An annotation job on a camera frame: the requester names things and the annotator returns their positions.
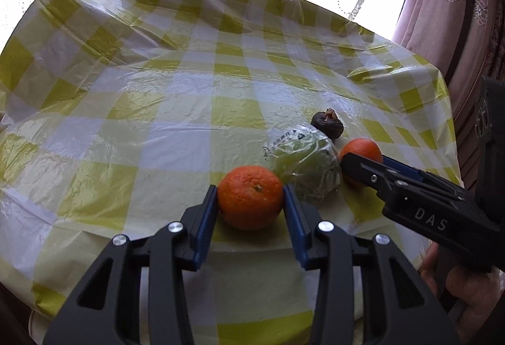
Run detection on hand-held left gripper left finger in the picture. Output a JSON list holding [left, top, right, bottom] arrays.
[[43, 184, 219, 345]]

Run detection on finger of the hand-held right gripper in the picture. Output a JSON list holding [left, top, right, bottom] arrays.
[[340, 152, 474, 212], [382, 155, 463, 193]]

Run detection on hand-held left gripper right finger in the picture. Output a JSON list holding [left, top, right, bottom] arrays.
[[282, 183, 460, 345]]

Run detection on orange tangerine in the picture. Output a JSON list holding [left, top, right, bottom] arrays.
[[339, 138, 384, 188], [218, 165, 285, 231]]

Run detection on person's right hand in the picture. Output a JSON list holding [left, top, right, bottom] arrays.
[[418, 242, 505, 326]]

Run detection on small green plastic-wrapped fruit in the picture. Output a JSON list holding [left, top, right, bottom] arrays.
[[262, 123, 343, 204]]

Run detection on dark round fruit with stem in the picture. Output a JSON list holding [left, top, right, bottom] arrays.
[[310, 109, 345, 140]]

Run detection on yellow checked plastic tablecloth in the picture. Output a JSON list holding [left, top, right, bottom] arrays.
[[0, 0, 463, 345]]

